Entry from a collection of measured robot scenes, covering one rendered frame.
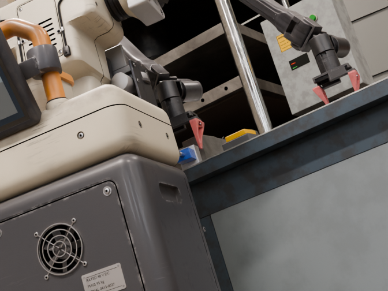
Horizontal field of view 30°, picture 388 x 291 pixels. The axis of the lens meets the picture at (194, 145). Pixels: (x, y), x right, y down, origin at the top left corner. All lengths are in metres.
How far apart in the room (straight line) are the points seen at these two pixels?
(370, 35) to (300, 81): 2.79
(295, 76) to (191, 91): 0.90
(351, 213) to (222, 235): 0.35
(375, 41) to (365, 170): 3.84
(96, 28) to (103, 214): 0.65
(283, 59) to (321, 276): 1.26
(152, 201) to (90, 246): 0.12
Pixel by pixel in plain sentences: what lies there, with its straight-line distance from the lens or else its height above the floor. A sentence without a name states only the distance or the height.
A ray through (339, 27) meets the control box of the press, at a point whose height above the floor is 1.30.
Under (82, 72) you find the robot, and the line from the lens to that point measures 1.66.
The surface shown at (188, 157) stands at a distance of 1.85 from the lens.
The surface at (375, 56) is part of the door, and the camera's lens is 5.50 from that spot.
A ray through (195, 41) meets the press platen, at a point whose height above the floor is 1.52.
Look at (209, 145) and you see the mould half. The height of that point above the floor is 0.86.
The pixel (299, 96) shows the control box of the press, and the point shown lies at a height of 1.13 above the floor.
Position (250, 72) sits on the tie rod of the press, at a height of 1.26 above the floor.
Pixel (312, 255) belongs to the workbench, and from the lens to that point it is 1.78.
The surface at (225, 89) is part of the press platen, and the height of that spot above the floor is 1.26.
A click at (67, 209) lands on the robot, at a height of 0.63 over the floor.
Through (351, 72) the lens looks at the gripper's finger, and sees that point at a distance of 1.93.
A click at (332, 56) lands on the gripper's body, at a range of 1.97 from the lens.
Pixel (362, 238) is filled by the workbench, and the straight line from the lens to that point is 1.73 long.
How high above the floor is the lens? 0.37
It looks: 15 degrees up
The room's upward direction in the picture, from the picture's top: 17 degrees counter-clockwise
